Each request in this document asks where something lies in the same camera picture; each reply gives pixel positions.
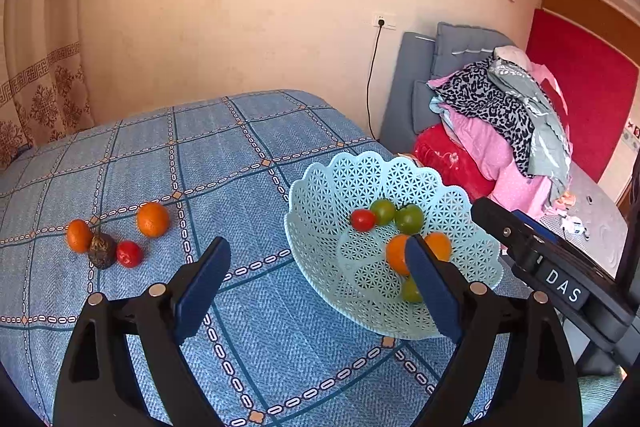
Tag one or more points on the dark avocado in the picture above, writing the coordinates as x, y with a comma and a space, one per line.
102, 252

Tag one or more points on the large green tomato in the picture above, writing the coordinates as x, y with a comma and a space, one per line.
411, 291

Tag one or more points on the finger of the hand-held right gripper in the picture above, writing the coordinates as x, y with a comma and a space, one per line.
500, 227
532, 229

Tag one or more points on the black pole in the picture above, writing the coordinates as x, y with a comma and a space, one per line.
631, 232

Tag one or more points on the leopard print cloth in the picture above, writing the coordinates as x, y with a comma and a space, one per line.
492, 107

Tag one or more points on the white wall socket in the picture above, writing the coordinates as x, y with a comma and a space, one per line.
384, 21

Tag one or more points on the small orange item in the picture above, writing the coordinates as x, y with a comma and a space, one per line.
567, 200

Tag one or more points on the blue checked tablecloth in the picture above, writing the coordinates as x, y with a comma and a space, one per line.
150, 157

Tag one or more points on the brown wooden panel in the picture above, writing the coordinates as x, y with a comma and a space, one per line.
585, 2

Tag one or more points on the red tomato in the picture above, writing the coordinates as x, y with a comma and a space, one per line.
130, 254
363, 220

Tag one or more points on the pale teal lattice basket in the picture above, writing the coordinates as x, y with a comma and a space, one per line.
330, 217

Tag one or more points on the grey mattress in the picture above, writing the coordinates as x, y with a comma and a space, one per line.
595, 207

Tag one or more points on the beige patterned curtain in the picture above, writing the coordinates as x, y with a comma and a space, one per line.
45, 107

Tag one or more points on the red floral blanket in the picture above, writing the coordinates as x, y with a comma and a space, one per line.
450, 162

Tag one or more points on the pile of clothes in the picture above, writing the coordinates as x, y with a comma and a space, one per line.
492, 152

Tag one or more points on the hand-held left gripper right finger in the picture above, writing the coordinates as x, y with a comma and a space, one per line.
432, 289

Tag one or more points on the red padded panel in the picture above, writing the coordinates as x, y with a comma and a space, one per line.
590, 82

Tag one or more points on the large orange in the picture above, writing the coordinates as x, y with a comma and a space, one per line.
398, 254

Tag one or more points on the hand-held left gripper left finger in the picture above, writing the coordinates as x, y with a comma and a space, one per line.
202, 287

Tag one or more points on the small white blue item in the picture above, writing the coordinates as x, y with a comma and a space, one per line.
575, 225

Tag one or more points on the grey quilted cushion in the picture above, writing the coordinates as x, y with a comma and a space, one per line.
470, 44

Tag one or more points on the grey green cloth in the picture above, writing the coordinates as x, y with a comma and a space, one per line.
537, 117

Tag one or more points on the small green tomato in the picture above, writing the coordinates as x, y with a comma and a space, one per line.
383, 212

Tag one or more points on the grey padded headboard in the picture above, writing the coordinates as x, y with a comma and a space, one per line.
402, 92

